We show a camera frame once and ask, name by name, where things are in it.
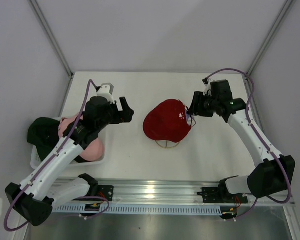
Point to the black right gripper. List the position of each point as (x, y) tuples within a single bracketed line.
[(198, 98)]

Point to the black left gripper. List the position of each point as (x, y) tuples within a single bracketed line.
[(124, 116)]

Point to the red baseball cap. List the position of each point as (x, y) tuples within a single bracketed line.
[(167, 122)]

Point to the pink baseball cap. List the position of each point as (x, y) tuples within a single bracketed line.
[(93, 153)]

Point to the purple baseball cap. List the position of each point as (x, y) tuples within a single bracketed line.
[(189, 118)]

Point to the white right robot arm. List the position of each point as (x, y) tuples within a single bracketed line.
[(273, 171)]

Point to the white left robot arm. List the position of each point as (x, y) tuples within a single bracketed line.
[(33, 198)]

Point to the dark green baseball cap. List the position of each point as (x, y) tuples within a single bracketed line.
[(43, 134)]

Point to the white plastic basket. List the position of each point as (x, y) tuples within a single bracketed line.
[(36, 161)]

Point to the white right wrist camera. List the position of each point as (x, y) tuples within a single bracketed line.
[(207, 83)]

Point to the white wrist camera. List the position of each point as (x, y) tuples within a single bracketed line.
[(106, 91), (207, 83)]

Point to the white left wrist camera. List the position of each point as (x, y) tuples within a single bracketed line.
[(106, 91)]

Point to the gold wire hat stand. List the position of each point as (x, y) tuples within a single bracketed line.
[(166, 144)]

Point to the aluminium mounting rail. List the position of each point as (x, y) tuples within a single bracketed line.
[(154, 192)]

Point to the white slotted cable duct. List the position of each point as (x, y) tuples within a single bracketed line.
[(139, 209)]

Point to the right aluminium frame post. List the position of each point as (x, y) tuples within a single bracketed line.
[(270, 36)]

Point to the aluminium frame post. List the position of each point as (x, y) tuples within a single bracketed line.
[(39, 14), (270, 36)]

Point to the left aluminium frame post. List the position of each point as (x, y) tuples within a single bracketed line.
[(39, 14)]

